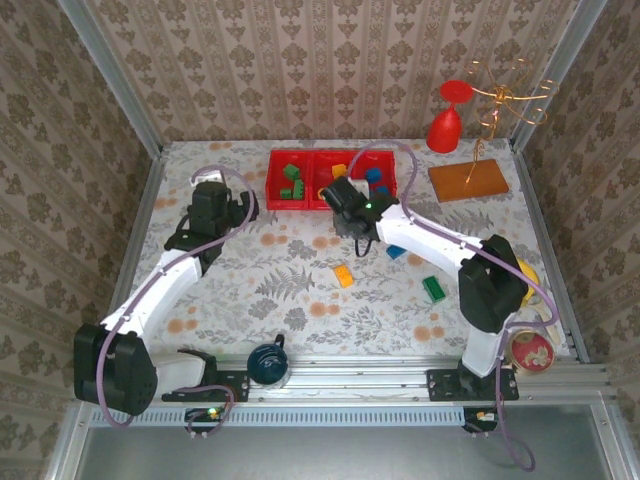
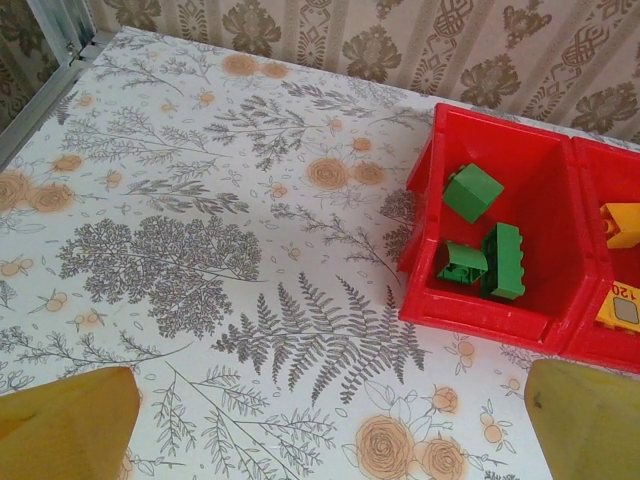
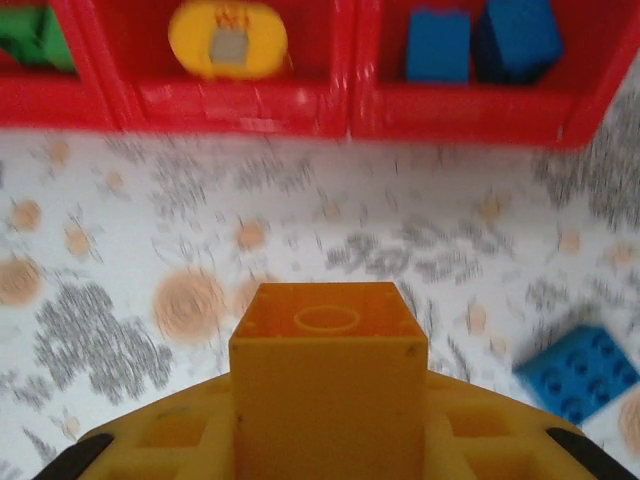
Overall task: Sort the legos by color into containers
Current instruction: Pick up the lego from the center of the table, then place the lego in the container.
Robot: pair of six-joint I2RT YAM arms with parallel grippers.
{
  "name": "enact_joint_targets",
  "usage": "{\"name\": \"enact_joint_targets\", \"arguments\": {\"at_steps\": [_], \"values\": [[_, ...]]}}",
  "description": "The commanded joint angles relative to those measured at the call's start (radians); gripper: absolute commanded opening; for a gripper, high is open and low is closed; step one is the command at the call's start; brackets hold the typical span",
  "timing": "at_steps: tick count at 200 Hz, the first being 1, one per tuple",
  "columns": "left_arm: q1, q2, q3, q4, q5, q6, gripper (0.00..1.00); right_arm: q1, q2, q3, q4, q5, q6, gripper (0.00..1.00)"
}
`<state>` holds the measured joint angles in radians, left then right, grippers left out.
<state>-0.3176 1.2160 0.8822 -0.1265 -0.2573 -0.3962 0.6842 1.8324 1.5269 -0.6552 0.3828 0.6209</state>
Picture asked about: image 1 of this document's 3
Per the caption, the red plastic bin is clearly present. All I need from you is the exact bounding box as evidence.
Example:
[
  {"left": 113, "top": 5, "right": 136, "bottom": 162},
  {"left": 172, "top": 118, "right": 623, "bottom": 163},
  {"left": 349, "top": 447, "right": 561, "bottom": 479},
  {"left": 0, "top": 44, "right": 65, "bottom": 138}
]
[
  {"left": 311, "top": 150, "right": 359, "bottom": 211},
  {"left": 265, "top": 150, "right": 316, "bottom": 211},
  {"left": 349, "top": 149, "right": 397, "bottom": 202}
]

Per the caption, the floral printed table cover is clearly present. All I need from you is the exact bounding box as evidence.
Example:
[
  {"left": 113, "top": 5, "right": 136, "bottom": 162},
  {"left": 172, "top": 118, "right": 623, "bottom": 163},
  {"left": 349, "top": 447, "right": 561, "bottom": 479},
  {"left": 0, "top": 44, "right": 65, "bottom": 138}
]
[{"left": 107, "top": 139, "right": 576, "bottom": 361}]

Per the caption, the red plastic wine glass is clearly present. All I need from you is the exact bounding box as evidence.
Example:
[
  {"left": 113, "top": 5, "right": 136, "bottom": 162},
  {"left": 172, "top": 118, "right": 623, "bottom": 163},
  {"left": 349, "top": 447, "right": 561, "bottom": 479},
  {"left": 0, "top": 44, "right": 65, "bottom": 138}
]
[{"left": 426, "top": 79, "right": 475, "bottom": 154}]

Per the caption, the dark blue ceramic mug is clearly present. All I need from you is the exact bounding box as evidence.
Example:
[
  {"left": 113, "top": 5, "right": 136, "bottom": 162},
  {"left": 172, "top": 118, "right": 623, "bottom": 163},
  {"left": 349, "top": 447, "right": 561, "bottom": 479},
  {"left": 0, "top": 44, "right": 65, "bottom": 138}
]
[{"left": 246, "top": 333, "right": 292, "bottom": 390}]

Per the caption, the yellow banana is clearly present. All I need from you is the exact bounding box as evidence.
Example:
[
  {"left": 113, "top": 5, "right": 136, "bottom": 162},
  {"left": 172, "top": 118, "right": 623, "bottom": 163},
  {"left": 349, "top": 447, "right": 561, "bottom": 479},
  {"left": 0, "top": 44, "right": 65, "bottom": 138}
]
[{"left": 514, "top": 257, "right": 542, "bottom": 307}]

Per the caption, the small black electronics board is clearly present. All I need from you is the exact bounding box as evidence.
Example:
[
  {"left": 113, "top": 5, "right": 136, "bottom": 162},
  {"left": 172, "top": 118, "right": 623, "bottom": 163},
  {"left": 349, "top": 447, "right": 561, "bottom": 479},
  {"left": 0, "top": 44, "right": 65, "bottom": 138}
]
[
  {"left": 184, "top": 407, "right": 226, "bottom": 434},
  {"left": 462, "top": 407, "right": 507, "bottom": 434}
]

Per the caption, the round red gold tin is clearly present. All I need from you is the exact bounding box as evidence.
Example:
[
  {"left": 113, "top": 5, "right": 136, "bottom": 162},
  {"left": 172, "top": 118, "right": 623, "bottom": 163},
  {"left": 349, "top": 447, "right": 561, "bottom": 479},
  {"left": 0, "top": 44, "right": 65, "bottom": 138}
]
[{"left": 505, "top": 331, "right": 556, "bottom": 375}]

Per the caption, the light wooden spoon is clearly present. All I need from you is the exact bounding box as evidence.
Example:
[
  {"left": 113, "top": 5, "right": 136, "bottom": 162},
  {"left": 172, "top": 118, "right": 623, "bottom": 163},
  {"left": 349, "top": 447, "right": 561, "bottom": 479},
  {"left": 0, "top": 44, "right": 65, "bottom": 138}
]
[{"left": 527, "top": 294, "right": 569, "bottom": 349}]

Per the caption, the grey metal panel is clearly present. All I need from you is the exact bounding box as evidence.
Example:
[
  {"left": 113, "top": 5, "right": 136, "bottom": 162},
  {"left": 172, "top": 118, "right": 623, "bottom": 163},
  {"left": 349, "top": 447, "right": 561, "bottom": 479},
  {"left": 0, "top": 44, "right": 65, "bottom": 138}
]
[{"left": 74, "top": 424, "right": 617, "bottom": 480}]

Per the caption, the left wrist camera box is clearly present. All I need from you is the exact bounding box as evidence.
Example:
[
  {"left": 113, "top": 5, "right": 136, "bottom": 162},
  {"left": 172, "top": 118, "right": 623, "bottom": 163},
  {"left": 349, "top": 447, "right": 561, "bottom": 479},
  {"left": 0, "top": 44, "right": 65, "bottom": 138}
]
[{"left": 193, "top": 168, "right": 226, "bottom": 187}]

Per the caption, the aluminium side rail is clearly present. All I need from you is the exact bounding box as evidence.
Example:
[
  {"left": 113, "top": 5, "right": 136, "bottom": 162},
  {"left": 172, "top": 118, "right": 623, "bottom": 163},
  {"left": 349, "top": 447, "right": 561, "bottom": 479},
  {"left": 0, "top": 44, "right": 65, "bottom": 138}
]
[
  {"left": 107, "top": 145, "right": 169, "bottom": 321},
  {"left": 508, "top": 139, "right": 592, "bottom": 364}
]

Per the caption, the gold wire stand wooden base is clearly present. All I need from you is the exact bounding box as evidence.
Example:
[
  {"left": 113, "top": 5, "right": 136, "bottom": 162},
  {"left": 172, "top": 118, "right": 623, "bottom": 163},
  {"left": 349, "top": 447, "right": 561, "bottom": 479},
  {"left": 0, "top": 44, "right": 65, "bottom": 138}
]
[{"left": 427, "top": 57, "right": 551, "bottom": 204}]

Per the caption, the aluminium front rail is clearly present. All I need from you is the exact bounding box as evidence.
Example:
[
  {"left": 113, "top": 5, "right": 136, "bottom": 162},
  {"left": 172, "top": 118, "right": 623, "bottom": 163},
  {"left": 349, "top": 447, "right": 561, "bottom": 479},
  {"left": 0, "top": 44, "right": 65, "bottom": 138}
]
[{"left": 149, "top": 352, "right": 615, "bottom": 404}]

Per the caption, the aluminium frame post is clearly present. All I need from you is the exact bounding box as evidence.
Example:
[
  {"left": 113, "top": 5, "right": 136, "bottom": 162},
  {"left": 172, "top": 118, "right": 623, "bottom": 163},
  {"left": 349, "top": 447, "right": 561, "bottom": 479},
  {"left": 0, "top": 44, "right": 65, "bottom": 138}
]
[
  {"left": 509, "top": 0, "right": 610, "bottom": 151},
  {"left": 57, "top": 0, "right": 166, "bottom": 157}
]

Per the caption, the white slotted cable duct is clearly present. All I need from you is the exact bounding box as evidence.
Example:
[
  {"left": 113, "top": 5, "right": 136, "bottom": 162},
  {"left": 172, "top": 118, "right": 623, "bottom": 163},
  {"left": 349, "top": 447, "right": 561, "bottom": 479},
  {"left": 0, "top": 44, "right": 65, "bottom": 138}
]
[{"left": 89, "top": 405, "right": 466, "bottom": 428}]

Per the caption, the aluminium lower frame rail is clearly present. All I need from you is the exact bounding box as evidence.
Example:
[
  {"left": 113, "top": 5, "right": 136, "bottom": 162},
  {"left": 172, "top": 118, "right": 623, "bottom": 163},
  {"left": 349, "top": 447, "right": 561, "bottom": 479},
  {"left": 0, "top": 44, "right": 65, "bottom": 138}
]
[
  {"left": 589, "top": 399, "right": 632, "bottom": 480},
  {"left": 47, "top": 402, "right": 96, "bottom": 480}
]

